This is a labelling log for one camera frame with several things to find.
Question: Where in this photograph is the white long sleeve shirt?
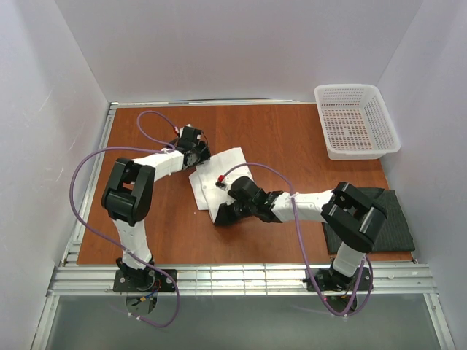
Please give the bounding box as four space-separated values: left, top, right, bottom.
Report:
189 147 253 222

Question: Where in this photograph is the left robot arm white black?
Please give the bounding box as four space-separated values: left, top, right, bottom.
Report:
101 125 211 289

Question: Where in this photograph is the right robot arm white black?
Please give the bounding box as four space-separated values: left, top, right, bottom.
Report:
214 176 387 289

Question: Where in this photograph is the white plastic basket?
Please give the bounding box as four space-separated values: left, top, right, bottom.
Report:
314 84 401 160

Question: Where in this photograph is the dark striped folded shirt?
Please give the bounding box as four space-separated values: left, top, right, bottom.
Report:
322 182 415 254

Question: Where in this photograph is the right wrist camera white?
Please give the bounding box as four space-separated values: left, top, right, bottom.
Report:
215 175 231 191

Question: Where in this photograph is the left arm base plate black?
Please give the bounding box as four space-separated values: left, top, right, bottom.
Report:
112 270 175 293

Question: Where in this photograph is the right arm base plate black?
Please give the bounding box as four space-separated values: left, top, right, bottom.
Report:
312 267 370 292

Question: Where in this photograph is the aluminium frame rail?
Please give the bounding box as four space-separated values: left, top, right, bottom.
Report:
48 100 455 349

